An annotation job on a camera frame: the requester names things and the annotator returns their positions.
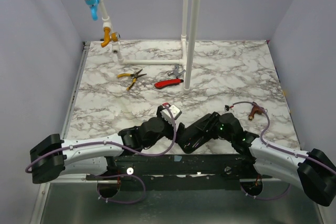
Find black fabric tool case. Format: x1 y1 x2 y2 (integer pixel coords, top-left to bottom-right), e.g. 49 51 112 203
178 113 210 154

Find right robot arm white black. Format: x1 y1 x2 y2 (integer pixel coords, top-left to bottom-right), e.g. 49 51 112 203
202 112 335 207

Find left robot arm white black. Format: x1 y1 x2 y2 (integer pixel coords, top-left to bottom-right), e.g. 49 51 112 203
25 103 182 184

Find red utility knife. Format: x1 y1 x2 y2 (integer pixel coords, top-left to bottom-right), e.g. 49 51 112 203
154 78 184 89

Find brown faucet tap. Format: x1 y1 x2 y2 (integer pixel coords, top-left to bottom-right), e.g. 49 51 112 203
248 104 267 121

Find orange faucet tap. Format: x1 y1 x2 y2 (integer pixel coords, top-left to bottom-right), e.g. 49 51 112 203
101 27 120 48

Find blue faucet tap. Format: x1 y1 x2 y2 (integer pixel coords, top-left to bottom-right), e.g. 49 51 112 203
85 0 100 21

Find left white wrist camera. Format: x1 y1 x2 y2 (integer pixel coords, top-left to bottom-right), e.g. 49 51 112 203
161 103 182 125

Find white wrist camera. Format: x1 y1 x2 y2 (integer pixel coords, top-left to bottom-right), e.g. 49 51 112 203
161 103 182 125
224 105 231 111

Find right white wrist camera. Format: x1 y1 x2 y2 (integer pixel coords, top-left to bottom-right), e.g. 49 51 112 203
224 105 231 111

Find yellow handled pliers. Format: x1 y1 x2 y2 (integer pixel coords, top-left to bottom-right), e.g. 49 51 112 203
117 69 146 91

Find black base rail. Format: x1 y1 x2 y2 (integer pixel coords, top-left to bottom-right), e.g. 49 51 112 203
52 153 266 190

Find white PVC pipe frame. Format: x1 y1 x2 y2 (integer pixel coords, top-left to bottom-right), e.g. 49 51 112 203
98 0 201 94

